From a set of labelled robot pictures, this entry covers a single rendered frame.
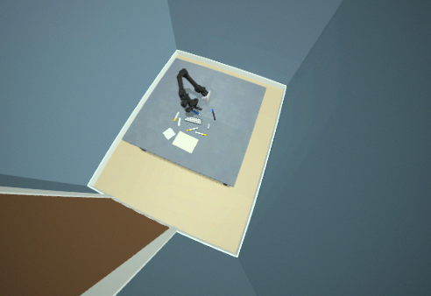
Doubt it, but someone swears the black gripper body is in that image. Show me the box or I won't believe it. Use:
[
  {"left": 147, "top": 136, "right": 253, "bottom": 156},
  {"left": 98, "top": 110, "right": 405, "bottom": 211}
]
[{"left": 185, "top": 98, "right": 199, "bottom": 112}]

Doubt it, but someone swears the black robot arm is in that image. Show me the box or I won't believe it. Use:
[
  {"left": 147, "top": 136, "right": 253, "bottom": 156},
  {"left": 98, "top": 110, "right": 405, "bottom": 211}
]
[{"left": 177, "top": 68, "right": 208, "bottom": 108}]

